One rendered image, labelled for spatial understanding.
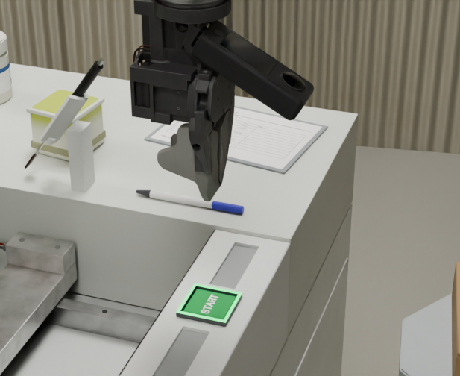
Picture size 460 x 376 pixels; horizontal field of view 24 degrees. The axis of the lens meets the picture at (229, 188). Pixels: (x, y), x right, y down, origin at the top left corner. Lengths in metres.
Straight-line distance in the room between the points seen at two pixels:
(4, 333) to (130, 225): 0.20
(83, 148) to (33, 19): 2.27
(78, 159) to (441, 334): 0.50
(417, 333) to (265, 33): 2.15
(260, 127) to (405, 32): 1.91
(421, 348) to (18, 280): 0.50
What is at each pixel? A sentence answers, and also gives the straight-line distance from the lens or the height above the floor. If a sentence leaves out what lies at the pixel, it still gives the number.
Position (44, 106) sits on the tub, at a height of 1.03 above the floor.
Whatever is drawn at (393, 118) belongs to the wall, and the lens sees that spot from 3.51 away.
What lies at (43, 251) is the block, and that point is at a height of 0.91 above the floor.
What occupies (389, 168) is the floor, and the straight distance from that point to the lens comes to 3.43.
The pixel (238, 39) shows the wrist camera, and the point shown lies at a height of 1.27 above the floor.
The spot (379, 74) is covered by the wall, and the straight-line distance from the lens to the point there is 3.44.
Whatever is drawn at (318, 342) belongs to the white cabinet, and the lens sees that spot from 1.55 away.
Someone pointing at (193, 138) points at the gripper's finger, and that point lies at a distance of 1.01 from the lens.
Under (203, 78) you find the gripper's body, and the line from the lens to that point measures 1.00.
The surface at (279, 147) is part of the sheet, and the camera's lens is 1.46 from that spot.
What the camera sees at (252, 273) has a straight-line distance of 1.22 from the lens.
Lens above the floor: 1.65
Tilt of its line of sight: 30 degrees down
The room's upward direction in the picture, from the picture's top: straight up
